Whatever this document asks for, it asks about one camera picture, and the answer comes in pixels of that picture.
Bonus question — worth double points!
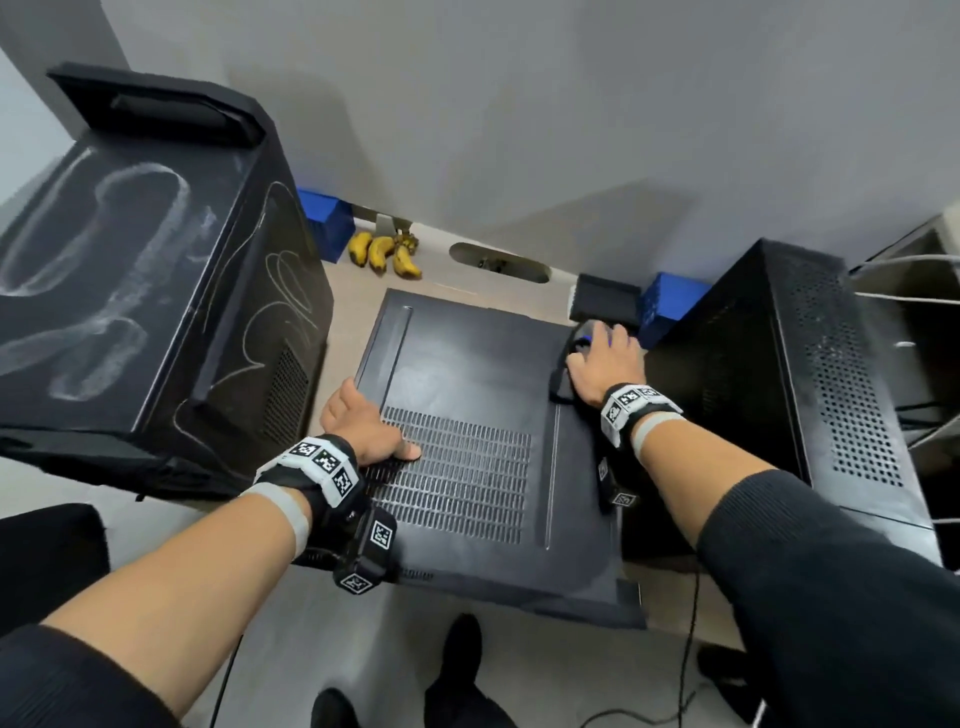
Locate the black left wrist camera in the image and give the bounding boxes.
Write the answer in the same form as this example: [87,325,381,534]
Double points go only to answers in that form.
[333,503,399,596]

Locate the white right wrist strap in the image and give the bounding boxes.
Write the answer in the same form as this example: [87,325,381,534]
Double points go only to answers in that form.
[631,412,688,460]

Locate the small blue plastic box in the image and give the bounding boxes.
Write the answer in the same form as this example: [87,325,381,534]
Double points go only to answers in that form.
[296,187,358,264]

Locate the person's left hand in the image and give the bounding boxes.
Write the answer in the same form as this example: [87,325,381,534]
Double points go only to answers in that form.
[320,377,423,468]

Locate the person's left shoe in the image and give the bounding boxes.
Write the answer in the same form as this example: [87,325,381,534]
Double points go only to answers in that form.
[311,688,361,728]

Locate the person's shoe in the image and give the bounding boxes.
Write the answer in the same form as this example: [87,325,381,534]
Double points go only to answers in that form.
[311,688,361,728]
[442,613,484,693]

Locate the black Lenovo tower case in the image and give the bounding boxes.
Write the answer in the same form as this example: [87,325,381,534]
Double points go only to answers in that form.
[352,288,648,631]

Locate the person's right forearm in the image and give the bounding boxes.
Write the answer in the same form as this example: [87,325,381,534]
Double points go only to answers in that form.
[637,419,960,728]

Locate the person's legs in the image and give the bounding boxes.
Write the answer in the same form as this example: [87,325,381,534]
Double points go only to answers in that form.
[423,674,519,728]

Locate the black device with blue light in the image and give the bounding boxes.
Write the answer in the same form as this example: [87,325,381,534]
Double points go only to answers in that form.
[0,62,335,502]

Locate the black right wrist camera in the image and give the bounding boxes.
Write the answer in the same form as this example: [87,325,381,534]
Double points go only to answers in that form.
[596,457,640,513]

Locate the person's right hand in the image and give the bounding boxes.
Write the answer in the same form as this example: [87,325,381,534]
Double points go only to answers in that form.
[566,322,648,410]

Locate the grey cleaning cloth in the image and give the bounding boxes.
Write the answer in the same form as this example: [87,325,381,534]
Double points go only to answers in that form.
[548,318,613,406]

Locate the black floor cable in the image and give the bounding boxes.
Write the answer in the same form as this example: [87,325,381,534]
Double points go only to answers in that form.
[577,562,704,728]

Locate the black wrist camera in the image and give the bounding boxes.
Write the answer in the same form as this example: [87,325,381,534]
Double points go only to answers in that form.
[596,457,640,513]
[333,503,399,596]

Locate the white wrist strap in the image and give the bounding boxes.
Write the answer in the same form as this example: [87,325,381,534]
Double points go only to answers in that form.
[239,482,313,560]
[631,412,688,460]

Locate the person's left forearm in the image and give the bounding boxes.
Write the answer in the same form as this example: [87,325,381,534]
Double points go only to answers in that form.
[0,483,313,728]

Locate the black office chair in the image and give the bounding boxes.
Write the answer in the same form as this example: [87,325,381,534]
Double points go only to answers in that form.
[0,503,112,640]

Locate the small black box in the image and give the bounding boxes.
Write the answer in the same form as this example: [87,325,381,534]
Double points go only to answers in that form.
[568,273,645,331]

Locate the white left wrist strap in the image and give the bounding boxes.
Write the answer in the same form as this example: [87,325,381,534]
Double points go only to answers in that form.
[239,482,313,560]

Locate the white charging cable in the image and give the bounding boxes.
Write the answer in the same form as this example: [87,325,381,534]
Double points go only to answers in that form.
[851,253,960,273]

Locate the slim black vented computer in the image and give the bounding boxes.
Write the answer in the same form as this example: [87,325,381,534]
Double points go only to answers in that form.
[622,238,945,568]

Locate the blue rectangular box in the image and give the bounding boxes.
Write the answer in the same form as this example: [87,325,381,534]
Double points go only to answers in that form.
[637,271,712,350]

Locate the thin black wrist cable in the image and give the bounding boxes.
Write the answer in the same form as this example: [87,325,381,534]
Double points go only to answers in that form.
[208,633,246,728]

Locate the person's right shoe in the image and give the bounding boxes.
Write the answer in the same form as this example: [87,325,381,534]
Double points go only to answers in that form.
[442,613,484,693]

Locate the left wrist marker band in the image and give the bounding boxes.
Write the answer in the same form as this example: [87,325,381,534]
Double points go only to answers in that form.
[253,433,369,526]

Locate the grey metal stand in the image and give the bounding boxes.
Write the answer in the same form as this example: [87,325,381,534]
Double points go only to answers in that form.
[350,203,414,240]

